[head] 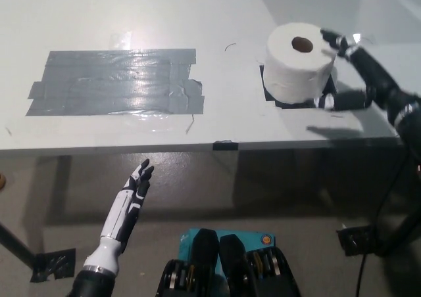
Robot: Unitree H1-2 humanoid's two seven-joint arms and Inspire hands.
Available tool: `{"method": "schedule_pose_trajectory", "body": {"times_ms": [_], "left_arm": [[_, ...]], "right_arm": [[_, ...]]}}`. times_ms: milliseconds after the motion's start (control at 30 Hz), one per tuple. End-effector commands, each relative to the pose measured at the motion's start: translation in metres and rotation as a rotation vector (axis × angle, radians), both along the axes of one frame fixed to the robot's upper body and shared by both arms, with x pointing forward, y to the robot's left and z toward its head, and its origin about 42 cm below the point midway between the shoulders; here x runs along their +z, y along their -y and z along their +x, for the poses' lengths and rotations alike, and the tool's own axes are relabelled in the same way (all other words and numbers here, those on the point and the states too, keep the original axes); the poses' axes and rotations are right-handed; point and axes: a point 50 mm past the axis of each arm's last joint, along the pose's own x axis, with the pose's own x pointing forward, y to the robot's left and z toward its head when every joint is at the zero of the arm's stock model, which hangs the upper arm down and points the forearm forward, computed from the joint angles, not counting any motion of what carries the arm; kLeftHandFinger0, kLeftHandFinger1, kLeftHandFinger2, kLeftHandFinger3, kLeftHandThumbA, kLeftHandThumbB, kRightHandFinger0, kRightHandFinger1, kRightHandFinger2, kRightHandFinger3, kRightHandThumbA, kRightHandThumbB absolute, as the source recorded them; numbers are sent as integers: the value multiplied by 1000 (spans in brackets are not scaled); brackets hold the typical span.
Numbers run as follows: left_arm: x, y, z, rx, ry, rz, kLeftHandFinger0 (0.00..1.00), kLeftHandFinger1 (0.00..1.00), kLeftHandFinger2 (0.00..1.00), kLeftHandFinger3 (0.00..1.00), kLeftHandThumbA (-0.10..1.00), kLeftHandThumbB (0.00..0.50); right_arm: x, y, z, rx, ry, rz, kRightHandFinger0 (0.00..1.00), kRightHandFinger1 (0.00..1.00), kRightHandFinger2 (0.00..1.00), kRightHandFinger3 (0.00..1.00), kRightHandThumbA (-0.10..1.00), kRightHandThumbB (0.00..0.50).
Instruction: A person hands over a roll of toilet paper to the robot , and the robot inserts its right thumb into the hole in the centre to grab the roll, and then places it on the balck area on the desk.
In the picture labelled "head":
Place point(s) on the white toilet paper roll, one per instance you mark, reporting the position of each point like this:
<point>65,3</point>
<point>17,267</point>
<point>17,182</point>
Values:
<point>296,70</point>

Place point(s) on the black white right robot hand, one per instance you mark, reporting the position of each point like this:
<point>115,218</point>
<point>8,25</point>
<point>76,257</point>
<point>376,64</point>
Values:
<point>378,80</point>

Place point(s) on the small black tape piece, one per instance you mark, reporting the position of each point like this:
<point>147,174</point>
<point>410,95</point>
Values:
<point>225,145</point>

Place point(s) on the black tape square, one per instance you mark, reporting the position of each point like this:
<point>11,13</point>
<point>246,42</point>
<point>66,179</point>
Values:
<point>263,81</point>

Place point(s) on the yellow brown round object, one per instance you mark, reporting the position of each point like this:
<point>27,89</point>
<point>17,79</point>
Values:
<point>2,181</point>

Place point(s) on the grey table leg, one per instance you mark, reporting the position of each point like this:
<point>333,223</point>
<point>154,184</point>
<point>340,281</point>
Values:
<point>228,165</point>

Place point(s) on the black stand leg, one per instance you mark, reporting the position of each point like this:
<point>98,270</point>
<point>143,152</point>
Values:
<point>14,244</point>

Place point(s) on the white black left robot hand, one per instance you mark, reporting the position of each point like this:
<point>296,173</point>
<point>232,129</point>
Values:
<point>131,205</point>

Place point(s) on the black teal robot torso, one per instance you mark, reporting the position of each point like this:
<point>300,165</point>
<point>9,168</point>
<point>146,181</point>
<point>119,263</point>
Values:
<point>204,264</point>

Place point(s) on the grey duct tape patch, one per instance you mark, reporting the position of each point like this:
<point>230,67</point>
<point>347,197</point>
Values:
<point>115,83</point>

